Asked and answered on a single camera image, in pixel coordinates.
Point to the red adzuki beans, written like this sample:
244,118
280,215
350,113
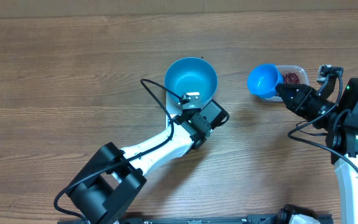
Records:
291,78

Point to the clear plastic container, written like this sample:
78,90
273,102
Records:
286,69

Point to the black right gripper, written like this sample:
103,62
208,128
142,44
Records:
302,96

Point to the blue plastic measuring scoop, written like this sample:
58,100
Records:
262,81

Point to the teal metal bowl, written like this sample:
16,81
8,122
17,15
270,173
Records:
192,74

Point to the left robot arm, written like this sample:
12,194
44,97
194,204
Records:
105,187

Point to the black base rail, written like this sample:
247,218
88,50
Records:
288,214

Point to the white digital kitchen scale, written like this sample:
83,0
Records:
173,107

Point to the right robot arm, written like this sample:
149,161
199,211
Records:
340,140

